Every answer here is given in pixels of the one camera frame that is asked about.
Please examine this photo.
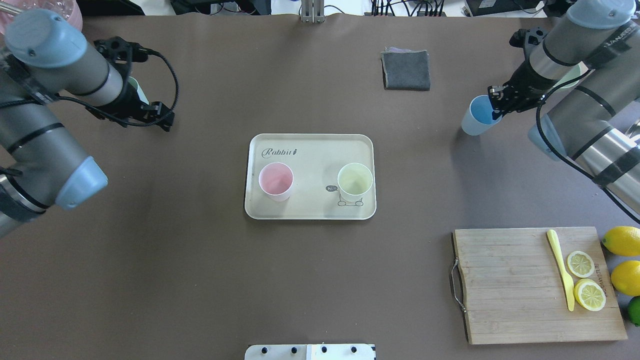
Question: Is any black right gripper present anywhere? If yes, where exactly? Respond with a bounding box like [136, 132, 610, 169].
[487, 61, 551, 119]

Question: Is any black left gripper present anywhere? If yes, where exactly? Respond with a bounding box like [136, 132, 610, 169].
[87, 82, 175, 133]

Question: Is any blue plastic cup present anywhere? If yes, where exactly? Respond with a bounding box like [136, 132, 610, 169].
[461, 95, 503, 136]

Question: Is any green plastic cup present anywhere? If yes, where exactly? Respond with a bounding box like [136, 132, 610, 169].
[128, 76, 150, 105]

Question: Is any pink plastic cup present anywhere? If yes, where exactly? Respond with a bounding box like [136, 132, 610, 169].
[258, 162, 294, 202]

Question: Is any cream plastic cup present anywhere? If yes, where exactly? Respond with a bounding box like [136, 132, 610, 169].
[337, 162, 374, 203]

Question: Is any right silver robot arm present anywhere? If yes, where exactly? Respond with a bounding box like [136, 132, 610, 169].
[487, 0, 640, 214]

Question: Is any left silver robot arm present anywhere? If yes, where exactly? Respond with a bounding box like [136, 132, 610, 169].
[0, 7, 178, 236]

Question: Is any cream rabbit tray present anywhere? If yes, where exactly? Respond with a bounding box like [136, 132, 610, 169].
[244, 133, 377, 220]

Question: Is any green bowl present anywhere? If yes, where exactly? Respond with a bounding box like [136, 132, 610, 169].
[555, 63, 584, 91]

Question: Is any grey folded cloth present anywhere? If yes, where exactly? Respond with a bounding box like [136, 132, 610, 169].
[381, 47, 432, 91]

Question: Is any pink bowl with ice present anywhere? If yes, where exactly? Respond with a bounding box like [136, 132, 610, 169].
[0, 0, 83, 35]

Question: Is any wooden cutting board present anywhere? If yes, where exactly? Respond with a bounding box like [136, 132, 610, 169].
[451, 227, 627, 346]

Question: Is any lemon half left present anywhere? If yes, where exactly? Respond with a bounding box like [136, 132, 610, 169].
[566, 250, 595, 279]

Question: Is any lemon half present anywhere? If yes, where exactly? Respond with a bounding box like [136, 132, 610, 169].
[566, 250, 595, 279]
[573, 278, 607, 312]

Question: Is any whole yellow lemon right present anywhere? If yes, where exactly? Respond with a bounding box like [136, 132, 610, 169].
[601, 226, 640, 257]

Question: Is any whole yellow lemon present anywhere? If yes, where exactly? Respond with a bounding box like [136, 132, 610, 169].
[601, 226, 640, 257]
[610, 260, 640, 297]

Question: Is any yellow plastic knife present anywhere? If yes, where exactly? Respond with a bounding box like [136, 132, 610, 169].
[546, 228, 576, 312]

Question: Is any lemon half right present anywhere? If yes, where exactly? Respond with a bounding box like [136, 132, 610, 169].
[573, 278, 607, 312]

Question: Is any whole yellow lemon left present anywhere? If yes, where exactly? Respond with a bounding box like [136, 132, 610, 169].
[610, 260, 640, 297]

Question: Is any green lime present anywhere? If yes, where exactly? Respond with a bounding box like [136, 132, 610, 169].
[626, 296, 640, 327]

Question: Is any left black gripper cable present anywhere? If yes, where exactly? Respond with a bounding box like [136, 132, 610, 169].
[55, 48, 180, 128]

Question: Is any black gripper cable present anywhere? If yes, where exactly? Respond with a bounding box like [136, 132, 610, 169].
[535, 70, 640, 224]
[55, 48, 180, 128]

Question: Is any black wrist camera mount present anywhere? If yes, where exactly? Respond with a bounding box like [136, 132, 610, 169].
[93, 36, 149, 63]
[509, 27, 548, 59]

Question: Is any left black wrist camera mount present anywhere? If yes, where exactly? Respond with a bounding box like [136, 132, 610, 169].
[93, 36, 149, 63]

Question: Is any aluminium frame post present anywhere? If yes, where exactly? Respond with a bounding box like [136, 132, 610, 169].
[300, 0, 325, 24]

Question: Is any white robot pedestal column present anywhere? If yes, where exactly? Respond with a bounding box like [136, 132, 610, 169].
[244, 342, 377, 360]

